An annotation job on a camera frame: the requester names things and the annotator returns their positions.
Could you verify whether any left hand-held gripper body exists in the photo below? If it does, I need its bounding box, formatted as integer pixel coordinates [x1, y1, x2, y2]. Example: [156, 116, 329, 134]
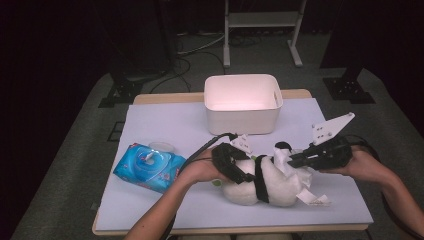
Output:
[211, 133, 253, 181]

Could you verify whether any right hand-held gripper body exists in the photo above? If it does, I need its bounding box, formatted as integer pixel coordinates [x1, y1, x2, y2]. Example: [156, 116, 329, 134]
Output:
[308, 112, 356, 171]

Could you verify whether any white wet wipe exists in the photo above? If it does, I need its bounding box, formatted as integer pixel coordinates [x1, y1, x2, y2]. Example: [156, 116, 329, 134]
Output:
[273, 146, 314, 191]

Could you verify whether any panda plush toy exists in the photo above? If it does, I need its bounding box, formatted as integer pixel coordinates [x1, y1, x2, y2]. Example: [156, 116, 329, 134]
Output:
[209, 141, 333, 208]

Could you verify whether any white plastic storage bin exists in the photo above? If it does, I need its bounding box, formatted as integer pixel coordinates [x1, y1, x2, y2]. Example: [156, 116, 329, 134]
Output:
[203, 73, 284, 136]

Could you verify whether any blue wet wipes packet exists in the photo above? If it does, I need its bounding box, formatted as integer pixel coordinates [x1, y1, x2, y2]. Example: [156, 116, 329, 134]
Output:
[112, 141, 187, 194]

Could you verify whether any person's left hand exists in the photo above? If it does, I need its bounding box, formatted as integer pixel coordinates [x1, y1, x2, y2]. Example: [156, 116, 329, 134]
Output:
[179, 146, 231, 185]

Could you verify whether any person's right hand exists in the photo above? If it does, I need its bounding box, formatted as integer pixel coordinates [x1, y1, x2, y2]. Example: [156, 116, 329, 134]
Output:
[318, 146, 384, 179]

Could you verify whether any black metal stand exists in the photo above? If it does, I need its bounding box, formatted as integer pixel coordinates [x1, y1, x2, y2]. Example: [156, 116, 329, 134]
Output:
[322, 66, 376, 105]
[98, 66, 144, 108]

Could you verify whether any pale lilac table mat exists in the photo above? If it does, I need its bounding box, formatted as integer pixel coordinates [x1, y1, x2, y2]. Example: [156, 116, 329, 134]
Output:
[94, 98, 374, 232]

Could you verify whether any white metal stand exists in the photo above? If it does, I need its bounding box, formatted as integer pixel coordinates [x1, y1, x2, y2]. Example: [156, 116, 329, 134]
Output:
[223, 0, 308, 69]

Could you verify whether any left hand-held gripper black cable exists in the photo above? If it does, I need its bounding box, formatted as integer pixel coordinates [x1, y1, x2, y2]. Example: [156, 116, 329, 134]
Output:
[163, 132, 239, 240]

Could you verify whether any hand-held gripper black cable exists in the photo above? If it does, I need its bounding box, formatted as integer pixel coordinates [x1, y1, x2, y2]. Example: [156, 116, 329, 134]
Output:
[163, 132, 239, 240]
[343, 134, 424, 240]

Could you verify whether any right hand-held gripper black cable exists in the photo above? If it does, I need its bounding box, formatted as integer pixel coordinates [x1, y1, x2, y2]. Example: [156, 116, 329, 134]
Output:
[343, 134, 424, 240]

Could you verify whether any black floor cable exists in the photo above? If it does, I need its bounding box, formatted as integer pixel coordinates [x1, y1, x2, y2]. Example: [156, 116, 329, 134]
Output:
[149, 51, 228, 94]

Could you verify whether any white floor cable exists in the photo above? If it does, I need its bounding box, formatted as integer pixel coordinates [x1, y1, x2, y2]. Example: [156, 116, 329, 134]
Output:
[176, 31, 228, 56]

